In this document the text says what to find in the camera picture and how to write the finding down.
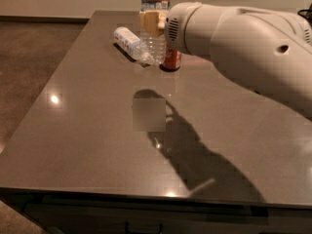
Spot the red soda can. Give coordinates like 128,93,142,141
162,47,181,71

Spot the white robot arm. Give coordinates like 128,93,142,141
139,2,312,119

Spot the black drawer handle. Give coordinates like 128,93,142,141
125,222,163,234

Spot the clear plastic water bottle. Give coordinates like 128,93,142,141
140,0,171,65

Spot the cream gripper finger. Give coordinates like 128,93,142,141
139,10,168,37

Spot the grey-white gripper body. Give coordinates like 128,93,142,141
165,3,212,56

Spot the small white-labelled plastic bottle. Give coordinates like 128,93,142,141
113,26,152,64

